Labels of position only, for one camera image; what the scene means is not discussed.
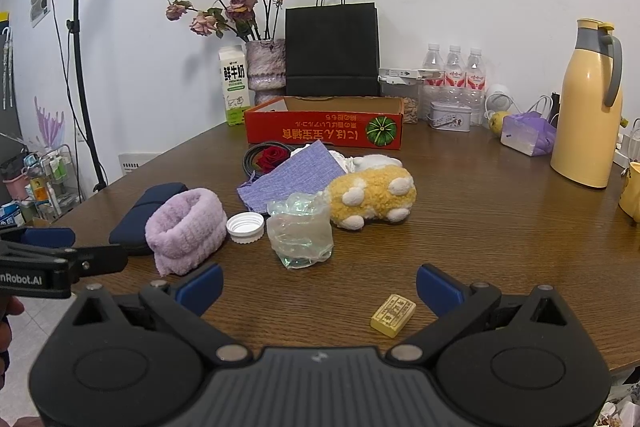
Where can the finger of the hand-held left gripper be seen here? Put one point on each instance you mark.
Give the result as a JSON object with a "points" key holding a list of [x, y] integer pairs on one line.
{"points": [[50, 238], [100, 259]]}

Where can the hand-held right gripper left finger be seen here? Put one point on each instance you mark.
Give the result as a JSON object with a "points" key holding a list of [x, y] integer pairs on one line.
{"points": [[200, 289]]}

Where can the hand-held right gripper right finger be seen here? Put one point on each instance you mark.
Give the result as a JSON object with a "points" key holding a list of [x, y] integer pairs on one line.
{"points": [[440, 291]]}

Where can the navy blue case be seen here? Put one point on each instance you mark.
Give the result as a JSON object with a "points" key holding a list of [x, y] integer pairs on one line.
{"points": [[135, 222]]}

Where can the gold bar eraser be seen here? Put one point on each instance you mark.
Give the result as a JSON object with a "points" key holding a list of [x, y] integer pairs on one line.
{"points": [[392, 314]]}

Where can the white bottle cap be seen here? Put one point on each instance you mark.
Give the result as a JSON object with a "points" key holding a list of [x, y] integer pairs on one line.
{"points": [[245, 227]]}

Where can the yellow white plush toy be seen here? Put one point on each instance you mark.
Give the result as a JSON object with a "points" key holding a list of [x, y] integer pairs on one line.
{"points": [[370, 197]]}

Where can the purple fabric pouch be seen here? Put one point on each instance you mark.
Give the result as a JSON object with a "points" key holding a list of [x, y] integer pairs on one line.
{"points": [[300, 177]]}

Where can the red rose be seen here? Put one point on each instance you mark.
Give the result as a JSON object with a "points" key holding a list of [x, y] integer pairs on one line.
{"points": [[272, 157]]}

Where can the red cardboard box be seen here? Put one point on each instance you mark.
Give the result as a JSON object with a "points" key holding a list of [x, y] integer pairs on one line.
{"points": [[310, 132]]}

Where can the person's left hand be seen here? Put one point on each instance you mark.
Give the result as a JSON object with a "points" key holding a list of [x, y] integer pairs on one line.
{"points": [[7, 327]]}

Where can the metal storage rack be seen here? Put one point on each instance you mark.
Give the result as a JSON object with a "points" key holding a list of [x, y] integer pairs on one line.
{"points": [[67, 167]]}

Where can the silver metal tin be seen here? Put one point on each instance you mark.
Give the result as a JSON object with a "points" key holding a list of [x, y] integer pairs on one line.
{"points": [[450, 117]]}

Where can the purple plastic bag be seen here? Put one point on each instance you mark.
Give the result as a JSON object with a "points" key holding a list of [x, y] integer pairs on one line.
{"points": [[525, 134]]}

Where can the green apple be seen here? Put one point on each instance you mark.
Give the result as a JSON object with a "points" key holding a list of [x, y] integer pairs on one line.
{"points": [[497, 122]]}

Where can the clear jar of seeds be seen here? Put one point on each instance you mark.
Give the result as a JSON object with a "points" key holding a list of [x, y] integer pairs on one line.
{"points": [[411, 107]]}

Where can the white round device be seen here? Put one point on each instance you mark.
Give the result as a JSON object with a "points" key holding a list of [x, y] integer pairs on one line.
{"points": [[497, 96]]}

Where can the white green milk carton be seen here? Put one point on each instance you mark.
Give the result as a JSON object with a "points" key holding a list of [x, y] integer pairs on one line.
{"points": [[234, 87]]}

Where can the yellow mug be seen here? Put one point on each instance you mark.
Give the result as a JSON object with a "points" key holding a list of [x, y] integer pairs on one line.
{"points": [[631, 192]]}

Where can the white flat box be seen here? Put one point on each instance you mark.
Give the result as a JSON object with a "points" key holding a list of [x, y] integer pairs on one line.
{"points": [[400, 74]]}

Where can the yellow thermos jug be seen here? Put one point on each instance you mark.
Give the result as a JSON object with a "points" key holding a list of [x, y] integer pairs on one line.
{"points": [[582, 117]]}

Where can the clear water bottle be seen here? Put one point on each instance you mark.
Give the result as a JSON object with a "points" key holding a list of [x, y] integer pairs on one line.
{"points": [[476, 67], [455, 64], [434, 62]]}

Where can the purple marbled vase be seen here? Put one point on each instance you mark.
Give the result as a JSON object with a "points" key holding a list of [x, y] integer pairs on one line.
{"points": [[265, 67]]}

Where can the black studio light stand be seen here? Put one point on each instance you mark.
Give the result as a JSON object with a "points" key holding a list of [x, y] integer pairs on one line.
{"points": [[78, 7]]}

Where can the black paper bag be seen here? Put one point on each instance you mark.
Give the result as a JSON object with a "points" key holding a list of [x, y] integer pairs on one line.
{"points": [[330, 47]]}

